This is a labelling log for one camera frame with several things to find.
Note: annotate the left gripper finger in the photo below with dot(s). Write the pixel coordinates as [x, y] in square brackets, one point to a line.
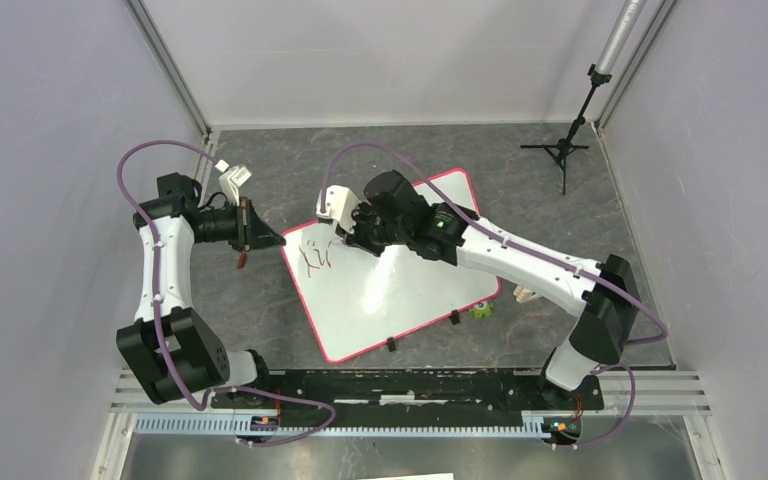
[259, 217]
[259, 239]

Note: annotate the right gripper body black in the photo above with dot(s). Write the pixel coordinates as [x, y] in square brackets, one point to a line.
[371, 232]

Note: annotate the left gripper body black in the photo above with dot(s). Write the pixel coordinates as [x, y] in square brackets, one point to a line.
[225, 225]

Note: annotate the whiteboard with pink frame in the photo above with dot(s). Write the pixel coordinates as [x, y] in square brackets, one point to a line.
[356, 302]

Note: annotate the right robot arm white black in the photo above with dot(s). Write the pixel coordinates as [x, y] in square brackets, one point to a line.
[601, 295]

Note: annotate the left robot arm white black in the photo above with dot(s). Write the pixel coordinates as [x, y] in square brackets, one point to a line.
[169, 348]

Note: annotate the green owl toy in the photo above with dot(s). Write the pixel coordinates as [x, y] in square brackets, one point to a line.
[482, 309]

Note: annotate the colourful toy brick stack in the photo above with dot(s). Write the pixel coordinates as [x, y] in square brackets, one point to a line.
[524, 295]

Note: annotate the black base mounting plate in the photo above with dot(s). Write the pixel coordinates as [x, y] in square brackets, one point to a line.
[494, 397]

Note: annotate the grey metal pole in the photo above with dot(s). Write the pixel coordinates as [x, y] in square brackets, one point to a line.
[621, 30]

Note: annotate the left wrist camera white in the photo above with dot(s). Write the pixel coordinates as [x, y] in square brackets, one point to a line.
[231, 179]

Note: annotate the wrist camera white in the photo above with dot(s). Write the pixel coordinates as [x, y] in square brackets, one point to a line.
[231, 179]
[337, 204]

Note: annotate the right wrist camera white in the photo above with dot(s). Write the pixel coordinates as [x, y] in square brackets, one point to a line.
[337, 204]

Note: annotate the black camera tripod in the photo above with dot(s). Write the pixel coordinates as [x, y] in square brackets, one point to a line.
[564, 147]

